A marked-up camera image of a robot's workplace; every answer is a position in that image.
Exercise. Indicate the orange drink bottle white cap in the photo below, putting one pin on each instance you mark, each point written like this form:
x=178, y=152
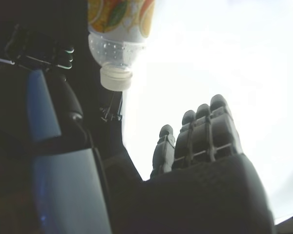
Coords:
x=117, y=48

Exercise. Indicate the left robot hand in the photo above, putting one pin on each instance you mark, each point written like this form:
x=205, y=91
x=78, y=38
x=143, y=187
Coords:
x=197, y=195

